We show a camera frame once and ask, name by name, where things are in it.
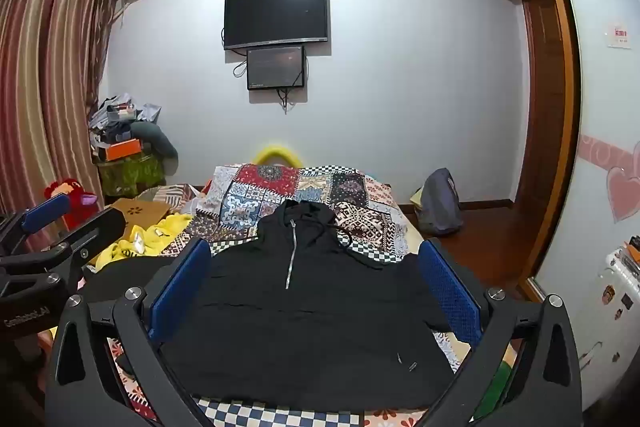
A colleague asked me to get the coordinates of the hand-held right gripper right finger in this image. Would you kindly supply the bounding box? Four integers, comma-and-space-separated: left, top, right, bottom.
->
415, 238, 583, 427

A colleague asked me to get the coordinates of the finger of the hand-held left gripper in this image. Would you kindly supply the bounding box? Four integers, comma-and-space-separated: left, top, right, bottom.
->
0, 193, 72, 258
0, 207, 127, 289

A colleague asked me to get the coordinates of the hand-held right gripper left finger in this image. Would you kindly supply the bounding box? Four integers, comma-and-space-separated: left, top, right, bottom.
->
45, 237, 213, 427

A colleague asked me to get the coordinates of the black zip hoodie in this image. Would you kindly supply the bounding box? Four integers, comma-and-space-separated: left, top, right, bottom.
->
82, 199, 457, 413

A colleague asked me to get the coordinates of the red plush toy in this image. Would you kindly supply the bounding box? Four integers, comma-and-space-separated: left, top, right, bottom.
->
44, 178, 99, 230

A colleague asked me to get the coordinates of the brown cardboard sheet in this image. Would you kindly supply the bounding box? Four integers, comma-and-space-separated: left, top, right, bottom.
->
107, 198, 174, 229

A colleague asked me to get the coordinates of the green printed cloth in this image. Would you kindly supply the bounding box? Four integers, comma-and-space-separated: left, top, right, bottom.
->
97, 154, 167, 200

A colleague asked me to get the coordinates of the yellow garment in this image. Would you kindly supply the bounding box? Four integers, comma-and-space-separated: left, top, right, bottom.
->
90, 213, 194, 273

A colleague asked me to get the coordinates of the beige bed sheet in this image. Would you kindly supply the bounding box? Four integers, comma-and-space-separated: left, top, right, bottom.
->
400, 202, 427, 260

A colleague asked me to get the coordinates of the orange box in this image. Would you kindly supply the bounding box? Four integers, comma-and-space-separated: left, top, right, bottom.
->
102, 139, 144, 161

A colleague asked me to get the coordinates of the grey backpack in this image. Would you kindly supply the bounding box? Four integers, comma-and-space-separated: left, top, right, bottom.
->
417, 168, 464, 237

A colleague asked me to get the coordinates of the grey cushion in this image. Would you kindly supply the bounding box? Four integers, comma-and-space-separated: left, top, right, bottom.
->
131, 121, 179, 158

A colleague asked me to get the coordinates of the pile of bags and boxes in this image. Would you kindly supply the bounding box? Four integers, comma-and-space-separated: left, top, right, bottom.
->
87, 94, 163, 162

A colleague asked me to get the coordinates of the striped red curtain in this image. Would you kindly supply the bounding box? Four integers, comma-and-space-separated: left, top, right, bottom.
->
0, 0, 122, 248

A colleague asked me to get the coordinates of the patchwork printed blanket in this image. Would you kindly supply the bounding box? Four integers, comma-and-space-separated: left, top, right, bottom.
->
105, 162, 521, 427

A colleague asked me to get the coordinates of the white suitcase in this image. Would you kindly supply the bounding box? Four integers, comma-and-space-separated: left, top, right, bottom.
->
575, 234, 640, 408

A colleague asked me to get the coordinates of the pink heart sticker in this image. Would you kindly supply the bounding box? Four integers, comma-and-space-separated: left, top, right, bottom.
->
606, 167, 640, 224

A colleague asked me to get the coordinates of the wooden wardrobe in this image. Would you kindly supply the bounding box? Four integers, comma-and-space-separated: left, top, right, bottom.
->
445, 0, 583, 303

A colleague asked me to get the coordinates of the white sliding wardrobe door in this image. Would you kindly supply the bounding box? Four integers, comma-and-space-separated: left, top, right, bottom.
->
530, 0, 640, 408

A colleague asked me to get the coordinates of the red door sticker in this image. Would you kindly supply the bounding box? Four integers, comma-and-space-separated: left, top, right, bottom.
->
607, 22, 632, 49

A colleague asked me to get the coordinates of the yellow ring cushion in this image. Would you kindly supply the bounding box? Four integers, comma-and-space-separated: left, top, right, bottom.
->
252, 144, 304, 168

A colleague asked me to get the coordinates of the small black wall monitor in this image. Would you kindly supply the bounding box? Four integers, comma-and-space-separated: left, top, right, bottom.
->
246, 45, 306, 91

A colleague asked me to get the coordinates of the black wall television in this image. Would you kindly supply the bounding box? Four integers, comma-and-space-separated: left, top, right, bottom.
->
223, 0, 329, 51

